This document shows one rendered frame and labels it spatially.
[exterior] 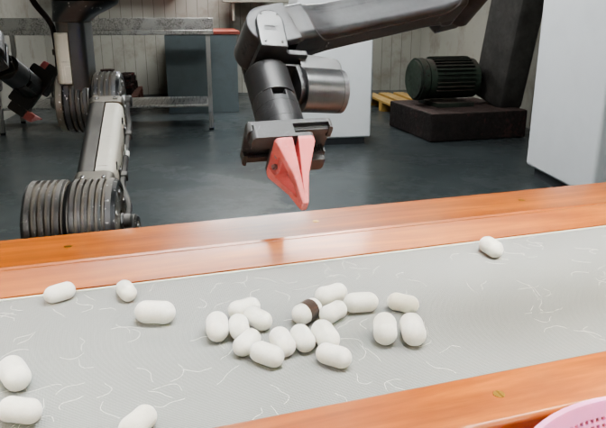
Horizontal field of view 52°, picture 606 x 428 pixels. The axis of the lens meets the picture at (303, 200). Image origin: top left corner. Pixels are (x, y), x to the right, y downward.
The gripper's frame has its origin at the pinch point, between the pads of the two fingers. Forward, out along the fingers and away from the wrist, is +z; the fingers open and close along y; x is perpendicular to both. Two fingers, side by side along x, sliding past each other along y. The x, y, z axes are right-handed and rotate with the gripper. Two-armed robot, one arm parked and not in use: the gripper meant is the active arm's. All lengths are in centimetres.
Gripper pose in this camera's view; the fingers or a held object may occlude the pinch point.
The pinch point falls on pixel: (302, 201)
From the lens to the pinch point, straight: 68.4
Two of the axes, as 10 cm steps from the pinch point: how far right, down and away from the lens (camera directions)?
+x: -2.0, 5.7, 8.0
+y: 9.5, -0.9, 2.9
